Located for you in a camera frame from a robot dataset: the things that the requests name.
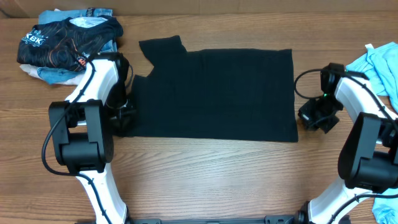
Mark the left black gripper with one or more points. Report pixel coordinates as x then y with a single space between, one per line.
125 116

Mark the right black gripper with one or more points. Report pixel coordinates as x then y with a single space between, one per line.
304 114

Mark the black t-shirt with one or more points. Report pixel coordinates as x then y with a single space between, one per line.
239 94

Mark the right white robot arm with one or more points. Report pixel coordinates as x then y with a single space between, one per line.
367 164

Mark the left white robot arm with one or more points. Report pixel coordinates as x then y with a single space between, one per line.
80 141

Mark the light blue garment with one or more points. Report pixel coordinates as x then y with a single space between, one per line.
380 66

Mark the black orange patterned shirt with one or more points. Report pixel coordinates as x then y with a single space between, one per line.
62 44

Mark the folded cream white garment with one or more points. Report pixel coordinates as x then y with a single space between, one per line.
53 75

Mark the light blue cloth lower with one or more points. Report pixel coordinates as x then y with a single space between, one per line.
385 210

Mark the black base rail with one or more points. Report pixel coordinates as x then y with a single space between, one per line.
270 219

